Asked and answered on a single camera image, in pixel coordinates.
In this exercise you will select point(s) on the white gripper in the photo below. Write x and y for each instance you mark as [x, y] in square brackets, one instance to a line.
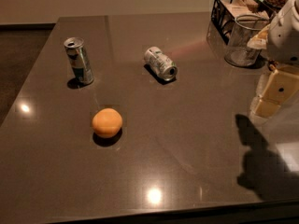
[284, 46]

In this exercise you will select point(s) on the tall silver energy drink can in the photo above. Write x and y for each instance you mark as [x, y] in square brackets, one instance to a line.
[78, 58]

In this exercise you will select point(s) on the white green 7up can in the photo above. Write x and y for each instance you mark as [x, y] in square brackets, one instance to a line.
[162, 66]

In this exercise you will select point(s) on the clear glass jar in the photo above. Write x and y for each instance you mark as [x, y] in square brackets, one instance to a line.
[238, 53]

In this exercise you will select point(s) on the orange fruit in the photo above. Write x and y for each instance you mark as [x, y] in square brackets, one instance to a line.
[107, 123]

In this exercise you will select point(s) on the black wire basket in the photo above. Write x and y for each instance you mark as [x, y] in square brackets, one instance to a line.
[224, 12]

